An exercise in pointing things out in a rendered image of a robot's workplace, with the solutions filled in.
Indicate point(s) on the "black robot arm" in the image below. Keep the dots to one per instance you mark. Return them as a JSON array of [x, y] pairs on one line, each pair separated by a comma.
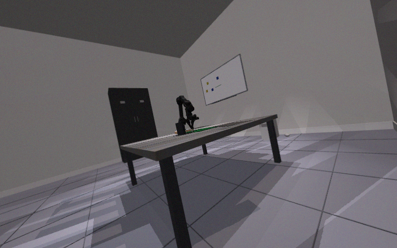
[[189, 108]]

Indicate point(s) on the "black cooling fan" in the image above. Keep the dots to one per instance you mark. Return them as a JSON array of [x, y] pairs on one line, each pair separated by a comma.
[[180, 128]]

